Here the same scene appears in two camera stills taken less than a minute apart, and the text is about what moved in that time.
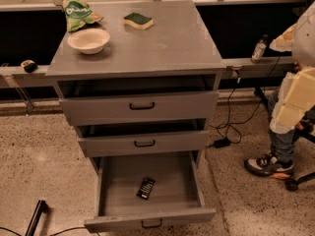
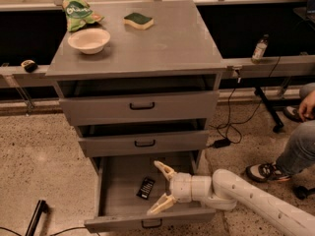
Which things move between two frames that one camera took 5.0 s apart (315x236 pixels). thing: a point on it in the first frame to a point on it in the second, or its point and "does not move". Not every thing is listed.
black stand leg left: [41, 206] does not move
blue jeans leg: [282, 145] to [301, 152]
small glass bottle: [260, 49] does not move
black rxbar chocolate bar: [146, 188] does not move
